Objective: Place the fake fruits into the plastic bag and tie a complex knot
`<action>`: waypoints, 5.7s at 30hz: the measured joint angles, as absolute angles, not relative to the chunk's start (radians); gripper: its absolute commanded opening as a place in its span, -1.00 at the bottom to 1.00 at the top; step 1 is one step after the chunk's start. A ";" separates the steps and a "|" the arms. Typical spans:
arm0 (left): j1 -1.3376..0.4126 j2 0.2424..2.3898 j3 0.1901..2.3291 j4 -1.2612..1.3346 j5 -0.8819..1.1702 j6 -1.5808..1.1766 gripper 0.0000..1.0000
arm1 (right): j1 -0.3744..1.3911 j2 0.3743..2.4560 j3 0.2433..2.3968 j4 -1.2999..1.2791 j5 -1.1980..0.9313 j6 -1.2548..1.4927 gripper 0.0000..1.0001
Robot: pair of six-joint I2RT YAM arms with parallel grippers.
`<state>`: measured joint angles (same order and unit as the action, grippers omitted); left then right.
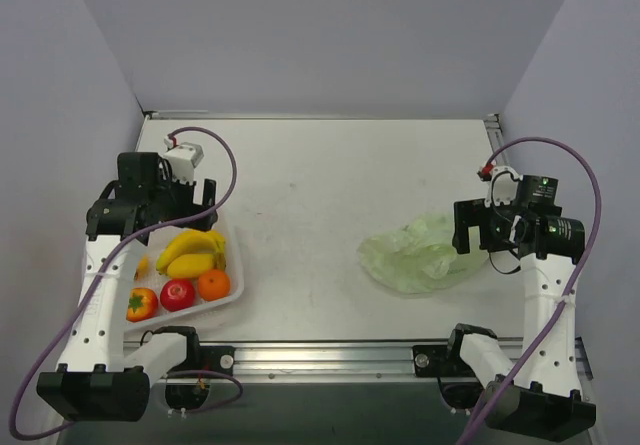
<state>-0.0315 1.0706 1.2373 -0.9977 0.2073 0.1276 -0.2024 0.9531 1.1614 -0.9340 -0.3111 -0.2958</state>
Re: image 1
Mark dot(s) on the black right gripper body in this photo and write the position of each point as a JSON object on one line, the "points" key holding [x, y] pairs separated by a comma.
{"points": [[470, 213]]}

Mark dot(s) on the yellow banana bunch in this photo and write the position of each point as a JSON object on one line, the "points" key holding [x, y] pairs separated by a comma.
{"points": [[188, 242]]}

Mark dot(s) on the yellow mango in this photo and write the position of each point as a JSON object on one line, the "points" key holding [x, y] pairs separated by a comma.
{"points": [[190, 266]]}

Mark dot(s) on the light green plastic bag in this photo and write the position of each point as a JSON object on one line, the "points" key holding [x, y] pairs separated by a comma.
{"points": [[419, 258]]}

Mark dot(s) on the red apple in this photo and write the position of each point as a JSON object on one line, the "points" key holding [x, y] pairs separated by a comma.
{"points": [[177, 294]]}

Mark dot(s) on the orange fruit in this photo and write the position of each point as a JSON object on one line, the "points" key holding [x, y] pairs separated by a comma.
{"points": [[213, 285]]}

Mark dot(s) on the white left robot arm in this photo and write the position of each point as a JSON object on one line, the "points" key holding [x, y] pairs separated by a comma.
{"points": [[94, 380]]}

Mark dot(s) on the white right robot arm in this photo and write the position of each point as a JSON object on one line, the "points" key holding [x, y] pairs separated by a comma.
{"points": [[542, 398]]}

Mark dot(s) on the white plastic basket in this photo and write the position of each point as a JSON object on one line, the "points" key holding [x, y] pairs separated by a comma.
{"points": [[108, 305]]}

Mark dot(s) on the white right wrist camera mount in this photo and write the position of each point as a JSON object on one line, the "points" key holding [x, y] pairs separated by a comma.
{"points": [[503, 183]]}

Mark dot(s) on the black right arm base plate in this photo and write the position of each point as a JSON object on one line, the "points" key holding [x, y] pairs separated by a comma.
{"points": [[432, 361]]}

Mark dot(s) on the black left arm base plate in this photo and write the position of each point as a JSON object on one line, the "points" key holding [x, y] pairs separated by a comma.
{"points": [[217, 358]]}

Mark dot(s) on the aluminium front rail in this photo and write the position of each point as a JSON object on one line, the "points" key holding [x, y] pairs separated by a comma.
{"points": [[327, 362]]}

